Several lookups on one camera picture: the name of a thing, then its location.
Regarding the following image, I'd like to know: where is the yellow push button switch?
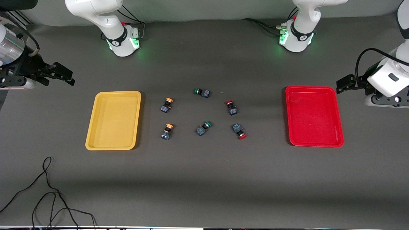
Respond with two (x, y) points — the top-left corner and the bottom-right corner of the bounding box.
(161, 124), (174, 140)
(160, 98), (174, 113)

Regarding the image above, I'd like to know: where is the red push button switch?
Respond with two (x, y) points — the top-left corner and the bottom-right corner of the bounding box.
(225, 100), (238, 116)
(232, 124), (247, 140)

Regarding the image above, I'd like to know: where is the red plastic tray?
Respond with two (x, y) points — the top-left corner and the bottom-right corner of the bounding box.
(285, 86), (345, 148)

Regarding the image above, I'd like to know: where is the yellow plastic tray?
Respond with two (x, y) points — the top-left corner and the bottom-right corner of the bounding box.
(85, 91), (142, 151)

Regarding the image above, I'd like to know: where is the dark grey table cover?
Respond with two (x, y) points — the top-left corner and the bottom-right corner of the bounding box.
(0, 13), (409, 229)

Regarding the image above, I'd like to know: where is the aluminium frame rail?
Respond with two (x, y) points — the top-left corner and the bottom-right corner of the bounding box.
(5, 10), (34, 27)

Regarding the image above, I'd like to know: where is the right arm base black cable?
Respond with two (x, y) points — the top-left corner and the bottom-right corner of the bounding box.
(113, 4), (146, 41)

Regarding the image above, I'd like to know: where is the arm base black cable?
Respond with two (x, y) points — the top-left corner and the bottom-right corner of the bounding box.
(113, 4), (146, 41)
(241, 18), (286, 36)

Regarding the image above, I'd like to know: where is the thin black looped cable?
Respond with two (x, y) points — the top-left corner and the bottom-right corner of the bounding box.
(0, 157), (80, 230)
(31, 192), (97, 230)

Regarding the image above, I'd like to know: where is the left arm base black cable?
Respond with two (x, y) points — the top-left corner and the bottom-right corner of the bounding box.
(241, 18), (286, 36)

